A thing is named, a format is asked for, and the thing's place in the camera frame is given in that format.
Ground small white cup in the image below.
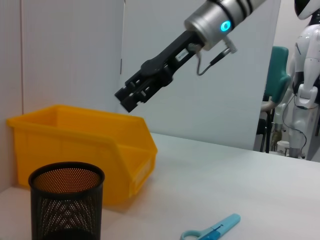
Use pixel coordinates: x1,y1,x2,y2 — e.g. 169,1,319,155
277,140,291,156

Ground yellow plastic bin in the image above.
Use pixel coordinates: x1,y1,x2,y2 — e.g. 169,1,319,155
6,104,159,208

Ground right gripper connector cable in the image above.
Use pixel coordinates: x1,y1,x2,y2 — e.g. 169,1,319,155
188,36,238,77

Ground black mesh pen holder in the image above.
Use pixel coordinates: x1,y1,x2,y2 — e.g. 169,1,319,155
28,161,105,240

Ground blue scissors with sheath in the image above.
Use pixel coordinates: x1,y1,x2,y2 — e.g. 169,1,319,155
180,213,242,240

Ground teal chair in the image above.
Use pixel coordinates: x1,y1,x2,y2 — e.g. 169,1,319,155
256,46,292,153

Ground white humanoid robot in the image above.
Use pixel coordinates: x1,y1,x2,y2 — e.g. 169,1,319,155
271,0,320,161

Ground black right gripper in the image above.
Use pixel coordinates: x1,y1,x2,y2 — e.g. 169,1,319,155
114,29,204,113

